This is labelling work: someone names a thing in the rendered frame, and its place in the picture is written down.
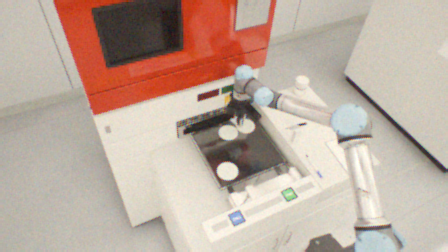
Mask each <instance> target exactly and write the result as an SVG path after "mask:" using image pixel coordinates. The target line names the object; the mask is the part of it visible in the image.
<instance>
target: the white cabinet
mask: <svg viewBox="0 0 448 252"><path fill-rule="evenodd" d="M151 164H152V168H153V175H154V178H155V185H156V189H157V196H158V199H159V206H160V210H161V217H162V218H163V221H164V223H165V227H166V228H167V231H168V233H169V237H170V238H171V241H172V243H173V246H174V248H175V251H176V252H192V251H191V248H190V246H189V243H188V241H187V239H186V237H185V234H184V233H183V229H182V228H181V225H180V223H179V220H178V219H177V215H176V214H175V211H174V209H173V206H172V204H171V202H170V200H169V197H168V195H167V192H166V190H165V188H164V186H163V183H162V182H161V178H160V177H159V174H158V172H157V169H156V168H155V164H154V163H153V160H152V158H151ZM353 202H354V200H353V197H352V190H351V188H350V189H348V190H345V191H344V192H341V193H340V194H337V195H336V196H333V197H331V198H328V199H327V200H324V201H323V202H320V203H319V204H315V206H313V207H312V208H310V209H308V210H306V211H304V212H302V213H299V214H298V215H295V216H293V217H291V218H289V219H287V220H285V221H283V222H281V223H278V224H277V225H274V226H273V227H270V228H269V229H265V230H264V231H261V232H260V233H257V234H256V235H253V236H252V237H249V238H247V239H244V240H243V241H240V242H239V243H236V244H235V245H232V246H230V247H228V248H226V249H224V250H222V251H220V252H292V251H293V249H295V247H297V246H298V245H300V244H301V243H303V242H304V241H307V240H308V239H312V238H314V237H318V236H320V235H323V234H325V233H328V232H330V231H333V230H334V228H335V227H336V225H338V223H339V222H340V220H341V219H342V217H343V216H344V214H345V213H346V211H348V209H349V208H350V206H351V204H352V203H353Z"/></svg>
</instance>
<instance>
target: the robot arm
mask: <svg viewBox="0 0 448 252"><path fill-rule="evenodd" d="M229 96H230V97H231V98H230V102H228V104H227V107H226V113H227V114H228V115H231V116H232V117H234V119H230V121H231V122H232V123H234V124H235V125H237V127H238V128H240V127H242V125H243V123H244V120H245V118H246V115H247V116H248V117H249V118H250V119H251V120H252V121H253V122H254V123H256V122H257V121H259V119H261V114H260V113H259V112H258V111H257V110H256V109H255V107H253V105H252V104H251V103H250V102H249V101H248V100H249V96H250V97H251V98H252V99H253V100H255V102H256V103H257V104H259V105H260V106H261V107H265V106H267V107H269V108H270V109H276V110H278V111H283V112H285V113H289V114H291V115H294V116H296V117H300V118H302V119H306V120H308V121H312V122H314V123H318V124H320V125H324V126H326V127H330V128H332V130H333V131H334V132H336V138H337V141H338V146H340V147H342V149H344V155H345V159H346V166H347V170H348V176H349V180H350V186H351V190H352V197H353V200H354V207H355V211H356V214H357V221H356V222H355V224H354V229H355V236H356V241H355V242H354V243H352V244H351V245H348V246H346V247H343V248H341V249H338V251H336V252H399V251H400V250H401V249H404V247H405V246H406V245H407V243H408V241H407V240H406V239H405V238H404V237H403V236H402V235H401V234H400V233H399V232H398V231H397V230H396V229H395V228H394V227H393V226H392V225H391V221H389V220H388V219H386V218H385V215H384V212H383V206H382V202H381V196H380V193H379V187H378V184H377V178H376V174H375V168H374V165H373V159H372V155H371V149H370V146H369V145H370V144H371V142H372V141H373V136H372V133H371V130H372V127H373V123H372V120H371V117H370V116H369V115H368V114H367V113H366V111H365V109H363V108H362V107H360V106H359V105H357V104H351V103H348V104H342V105H341V106H340V107H338V108H337V109H336V110H335V109H330V108H328V107H324V106H322V105H320V104H315V103H313V102H308V101H306V100H301V99H299V98H295V97H293V96H288V95H286V94H281V93H279V92H275V91H273V90H271V89H270V88H268V87H267V86H265V85H263V84H262V83H261V82H259V80H257V79H256V78H255V77H254V76H253V69H252V68H251V67H250V66H246V65H242V66H238V68H236V72H235V75H234V90H232V92H231V93H230V95H229ZM227 110H228V111H227Z"/></svg>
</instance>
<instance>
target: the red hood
mask: <svg viewBox="0 0 448 252"><path fill-rule="evenodd" d="M53 3H54V5H55V8H56V11H57V15H58V17H59V20H60V22H61V26H62V28H63V31H64V33H65V37H66V39H67V43H68V45H69V49H70V50H71V54H72V56H73V60H74V62H75V66H76V68H77V72H78V73H79V77H80V79H81V83H82V84H83V88H84V90H85V94H86V96H87V100H88V102H89V105H90V107H91V109H92V113H93V115H94V116H95V115H100V114H102V113H107V112H109V111H114V110H116V109H120V108H123V107H128V106H130V105H132V104H136V103H139V102H144V101H146V100H151V99H153V98H158V97H160V96H165V95H167V94H171V93H174V92H179V91H181V90H185V89H187V88H192V87H195V86H200V85H202V84H206V83H208V82H213V81H216V80H220V79H222V78H227V77H229V76H234V75H235V72H236V68H238V66H242V65H246V66H250V67H251V68H252V69H253V70H255V69H257V68H262V67H264V66H265V62H266V58H267V51H268V47H269V39H270V36H271V29H272V25H273V18H274V14H275V7H276V3H277V0H53Z"/></svg>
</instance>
